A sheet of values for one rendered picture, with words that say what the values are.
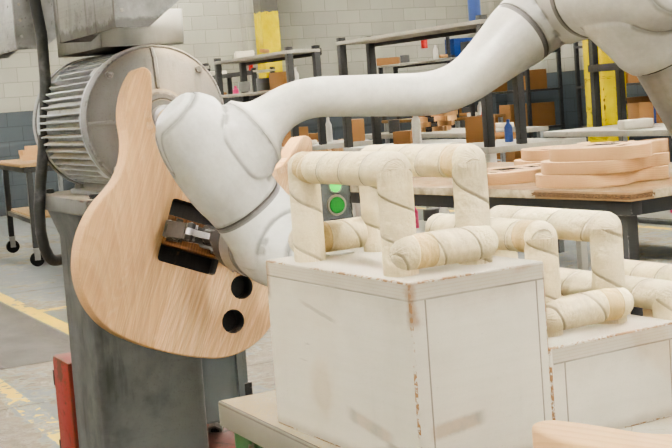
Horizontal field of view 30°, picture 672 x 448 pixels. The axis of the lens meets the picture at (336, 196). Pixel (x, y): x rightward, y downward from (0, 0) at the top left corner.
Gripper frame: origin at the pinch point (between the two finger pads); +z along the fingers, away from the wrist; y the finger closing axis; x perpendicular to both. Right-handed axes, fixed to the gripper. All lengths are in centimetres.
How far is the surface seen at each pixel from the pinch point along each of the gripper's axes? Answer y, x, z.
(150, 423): 14, -33, 35
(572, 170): 183, 62, 154
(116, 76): -13.3, 23.4, 19.3
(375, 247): -8, 1, -71
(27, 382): 97, -69, 425
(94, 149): -13.3, 10.7, 20.5
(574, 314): 5, -2, -89
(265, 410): -10, -19, -59
